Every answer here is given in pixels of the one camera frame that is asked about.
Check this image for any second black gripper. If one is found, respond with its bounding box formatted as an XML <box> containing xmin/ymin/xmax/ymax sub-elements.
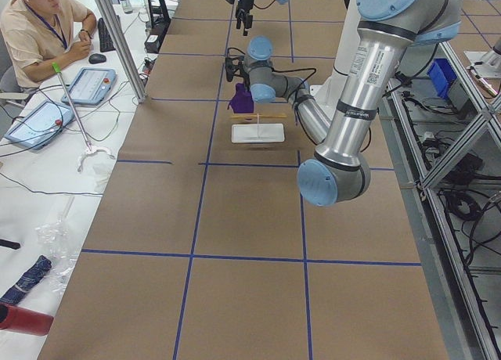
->
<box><xmin>235</xmin><ymin>0</ymin><xmax>254</xmax><ymax>36</ymax></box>

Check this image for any purple towel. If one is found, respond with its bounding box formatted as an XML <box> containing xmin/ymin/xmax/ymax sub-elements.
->
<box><xmin>229</xmin><ymin>83</ymin><xmax>254</xmax><ymax>114</ymax></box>

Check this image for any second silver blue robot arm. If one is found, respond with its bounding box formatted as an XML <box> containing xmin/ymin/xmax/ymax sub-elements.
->
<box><xmin>225</xmin><ymin>35</ymin><xmax>330</xmax><ymax>145</ymax></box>

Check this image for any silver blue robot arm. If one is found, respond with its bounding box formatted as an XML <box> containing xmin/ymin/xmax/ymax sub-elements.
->
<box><xmin>294</xmin><ymin>0</ymin><xmax>463</xmax><ymax>207</ymax></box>

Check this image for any front wooden rack rod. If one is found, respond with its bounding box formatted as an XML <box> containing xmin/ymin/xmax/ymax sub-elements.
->
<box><xmin>253</xmin><ymin>113</ymin><xmax>287</xmax><ymax>119</ymax></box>

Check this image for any white rack base tray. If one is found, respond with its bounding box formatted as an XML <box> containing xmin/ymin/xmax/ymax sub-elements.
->
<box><xmin>231</xmin><ymin>124</ymin><xmax>285</xmax><ymax>143</ymax></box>

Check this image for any black keyboard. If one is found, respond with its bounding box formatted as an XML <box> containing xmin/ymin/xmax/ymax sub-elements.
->
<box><xmin>97</xmin><ymin>18</ymin><xmax>115</xmax><ymax>52</ymax></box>

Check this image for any black computer mouse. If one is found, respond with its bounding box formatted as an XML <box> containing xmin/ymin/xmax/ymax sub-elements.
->
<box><xmin>88</xmin><ymin>53</ymin><xmax>107</xmax><ymax>64</ymax></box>

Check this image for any far teach pendant tablet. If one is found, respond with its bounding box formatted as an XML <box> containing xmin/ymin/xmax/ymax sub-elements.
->
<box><xmin>67</xmin><ymin>67</ymin><xmax>117</xmax><ymax>106</ymax></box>

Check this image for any teach pendant tablet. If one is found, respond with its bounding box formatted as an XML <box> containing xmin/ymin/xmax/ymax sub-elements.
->
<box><xmin>67</xmin><ymin>67</ymin><xmax>117</xmax><ymax>106</ymax></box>
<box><xmin>5</xmin><ymin>100</ymin><xmax>74</xmax><ymax>150</ymax></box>

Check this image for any reacher grabber stick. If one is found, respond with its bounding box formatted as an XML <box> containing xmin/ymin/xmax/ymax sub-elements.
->
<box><xmin>52</xmin><ymin>63</ymin><xmax>116</xmax><ymax>173</ymax></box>

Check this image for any blue storage bin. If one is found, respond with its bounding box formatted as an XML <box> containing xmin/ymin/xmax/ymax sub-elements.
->
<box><xmin>427</xmin><ymin>58</ymin><xmax>457</xmax><ymax>99</ymax></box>

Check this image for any seated man beige shirt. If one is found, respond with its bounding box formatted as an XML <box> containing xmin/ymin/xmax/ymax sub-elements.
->
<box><xmin>1</xmin><ymin>0</ymin><xmax>97</xmax><ymax>92</ymax></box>

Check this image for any near teach pendant tablet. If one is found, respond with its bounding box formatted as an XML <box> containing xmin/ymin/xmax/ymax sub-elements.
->
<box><xmin>5</xmin><ymin>100</ymin><xmax>74</xmax><ymax>150</ymax></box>

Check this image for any clear crumpled plastic bag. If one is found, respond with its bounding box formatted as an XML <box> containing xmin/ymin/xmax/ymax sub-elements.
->
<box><xmin>35</xmin><ymin>196</ymin><xmax>81</xmax><ymax>297</ymax></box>

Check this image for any dark blue folded umbrella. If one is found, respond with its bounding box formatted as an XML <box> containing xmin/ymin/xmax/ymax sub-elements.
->
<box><xmin>1</xmin><ymin>255</ymin><xmax>52</xmax><ymax>305</ymax></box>

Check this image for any red water bottle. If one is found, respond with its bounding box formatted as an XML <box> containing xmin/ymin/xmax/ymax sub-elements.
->
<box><xmin>1</xmin><ymin>303</ymin><xmax>54</xmax><ymax>336</ymax></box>

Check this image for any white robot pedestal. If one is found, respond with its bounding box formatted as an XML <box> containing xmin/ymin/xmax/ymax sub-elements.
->
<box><xmin>314</xmin><ymin>0</ymin><xmax>360</xmax><ymax>109</ymax></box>

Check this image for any aluminium frame post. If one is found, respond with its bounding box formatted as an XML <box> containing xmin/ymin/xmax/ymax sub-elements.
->
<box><xmin>95</xmin><ymin>0</ymin><xmax>146</xmax><ymax>103</ymax></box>

